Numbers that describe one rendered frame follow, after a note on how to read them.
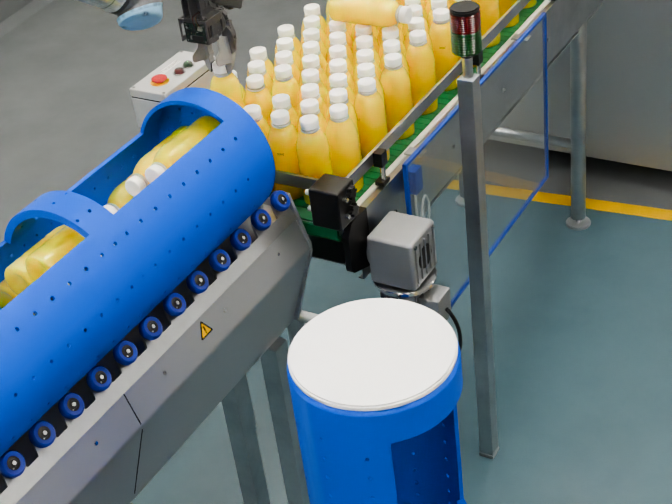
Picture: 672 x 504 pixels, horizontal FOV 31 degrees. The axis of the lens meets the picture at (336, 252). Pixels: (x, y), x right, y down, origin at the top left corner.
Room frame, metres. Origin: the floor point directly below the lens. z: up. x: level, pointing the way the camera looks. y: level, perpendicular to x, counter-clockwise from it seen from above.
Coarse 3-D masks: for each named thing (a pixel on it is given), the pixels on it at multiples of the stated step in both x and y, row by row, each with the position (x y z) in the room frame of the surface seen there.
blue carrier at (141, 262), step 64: (256, 128) 2.09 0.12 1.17; (64, 192) 1.84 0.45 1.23; (192, 192) 1.90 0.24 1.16; (256, 192) 2.03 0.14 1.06; (0, 256) 1.84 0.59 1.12; (64, 256) 1.68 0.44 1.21; (128, 256) 1.74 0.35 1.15; (192, 256) 1.85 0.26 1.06; (0, 320) 1.54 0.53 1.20; (64, 320) 1.59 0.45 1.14; (128, 320) 1.70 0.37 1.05; (0, 384) 1.46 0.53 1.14; (64, 384) 1.56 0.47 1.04; (0, 448) 1.43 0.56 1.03
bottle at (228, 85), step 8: (216, 80) 2.41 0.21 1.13; (224, 80) 2.41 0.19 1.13; (232, 80) 2.41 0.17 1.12; (216, 88) 2.41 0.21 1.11; (224, 88) 2.40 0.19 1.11; (232, 88) 2.40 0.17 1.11; (240, 88) 2.42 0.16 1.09; (232, 96) 2.40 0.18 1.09; (240, 96) 2.41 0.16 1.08; (240, 104) 2.41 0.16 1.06
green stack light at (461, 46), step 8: (480, 32) 2.31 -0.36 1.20; (456, 40) 2.30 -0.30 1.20; (464, 40) 2.29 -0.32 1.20; (472, 40) 2.29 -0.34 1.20; (480, 40) 2.31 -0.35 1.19; (456, 48) 2.30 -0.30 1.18; (464, 48) 2.29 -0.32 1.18; (472, 48) 2.29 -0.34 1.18; (480, 48) 2.30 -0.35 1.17; (464, 56) 2.29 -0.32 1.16
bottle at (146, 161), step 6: (180, 126) 2.19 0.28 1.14; (186, 126) 2.18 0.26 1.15; (174, 132) 2.17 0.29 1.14; (168, 138) 2.14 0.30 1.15; (162, 144) 2.12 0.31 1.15; (156, 150) 2.10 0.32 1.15; (144, 156) 2.09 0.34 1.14; (150, 156) 2.08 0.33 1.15; (138, 162) 2.08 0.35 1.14; (144, 162) 2.07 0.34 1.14; (150, 162) 2.06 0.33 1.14; (138, 168) 2.06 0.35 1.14; (144, 168) 2.05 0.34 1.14; (138, 174) 2.04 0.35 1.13; (144, 174) 2.04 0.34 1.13; (144, 180) 2.03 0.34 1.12
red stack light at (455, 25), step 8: (456, 16) 2.30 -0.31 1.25; (472, 16) 2.29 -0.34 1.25; (480, 16) 2.31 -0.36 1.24; (456, 24) 2.30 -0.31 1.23; (464, 24) 2.29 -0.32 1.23; (472, 24) 2.29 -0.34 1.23; (480, 24) 2.31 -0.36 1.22; (456, 32) 2.30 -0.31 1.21; (464, 32) 2.29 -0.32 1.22; (472, 32) 2.29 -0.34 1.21
